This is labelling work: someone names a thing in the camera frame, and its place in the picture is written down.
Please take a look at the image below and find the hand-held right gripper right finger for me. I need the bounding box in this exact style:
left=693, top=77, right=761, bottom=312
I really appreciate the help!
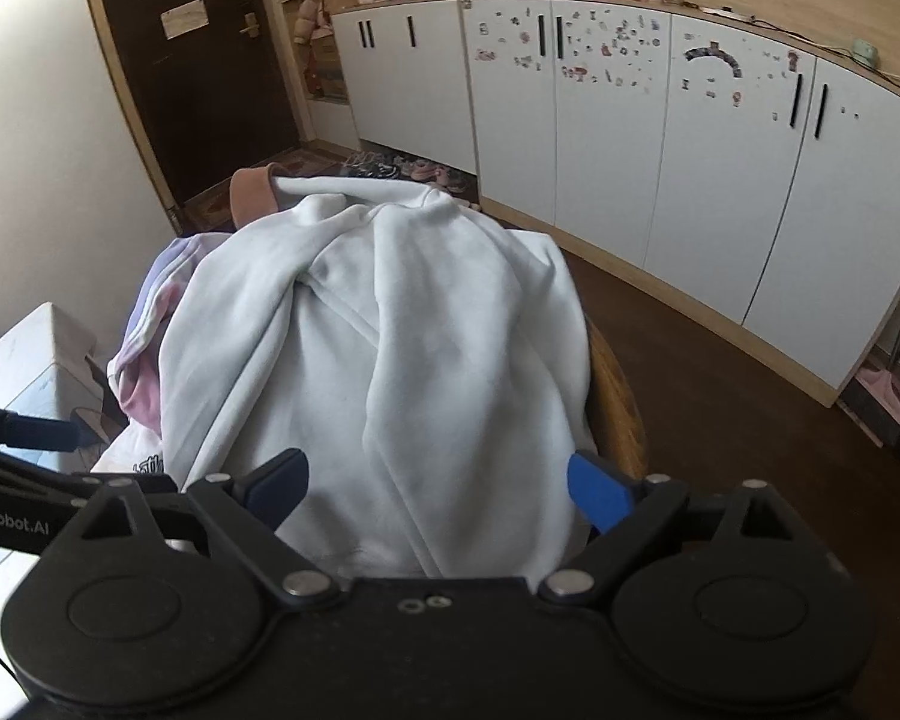
left=538, top=450, right=800, bottom=605

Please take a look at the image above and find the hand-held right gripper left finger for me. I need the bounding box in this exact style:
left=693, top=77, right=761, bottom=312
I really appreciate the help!
left=81, top=448, right=342, bottom=608

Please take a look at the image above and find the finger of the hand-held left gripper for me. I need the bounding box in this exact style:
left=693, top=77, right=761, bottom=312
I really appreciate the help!
left=0, top=441, right=179, bottom=507
left=0, top=397, right=85, bottom=455

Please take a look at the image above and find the white sweatshirt with brown collar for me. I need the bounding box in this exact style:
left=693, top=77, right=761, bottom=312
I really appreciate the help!
left=159, top=163, right=597, bottom=580

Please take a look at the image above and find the wooden chair under clothes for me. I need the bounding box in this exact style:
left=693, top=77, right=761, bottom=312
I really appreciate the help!
left=586, top=321, right=647, bottom=541

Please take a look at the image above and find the white printed garment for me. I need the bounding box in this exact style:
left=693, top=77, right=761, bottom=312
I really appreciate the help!
left=86, top=420, right=172, bottom=478

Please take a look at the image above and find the white box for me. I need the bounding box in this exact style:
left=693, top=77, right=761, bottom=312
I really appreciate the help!
left=0, top=302, right=115, bottom=481

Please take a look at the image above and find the purple and pink garment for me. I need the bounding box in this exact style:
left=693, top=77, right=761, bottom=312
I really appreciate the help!
left=107, top=232, right=233, bottom=428

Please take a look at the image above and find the patterned door rug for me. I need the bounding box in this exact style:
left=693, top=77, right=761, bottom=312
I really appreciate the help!
left=184, top=150, right=346, bottom=235

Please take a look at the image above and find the pink dustpan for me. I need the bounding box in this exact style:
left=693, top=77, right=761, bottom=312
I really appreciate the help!
left=853, top=366, right=900, bottom=430

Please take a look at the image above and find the white cabinet with stickers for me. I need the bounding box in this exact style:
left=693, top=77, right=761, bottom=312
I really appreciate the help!
left=334, top=0, right=900, bottom=407

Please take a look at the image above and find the dark brown door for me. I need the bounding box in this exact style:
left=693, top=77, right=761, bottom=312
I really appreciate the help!
left=90, top=0, right=302, bottom=205

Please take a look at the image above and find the paper notice on door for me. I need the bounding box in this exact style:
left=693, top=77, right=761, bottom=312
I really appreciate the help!
left=160, top=4, right=212, bottom=39

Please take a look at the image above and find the hanging pink and white jacket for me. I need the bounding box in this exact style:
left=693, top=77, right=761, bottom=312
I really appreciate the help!
left=294, top=0, right=331, bottom=47

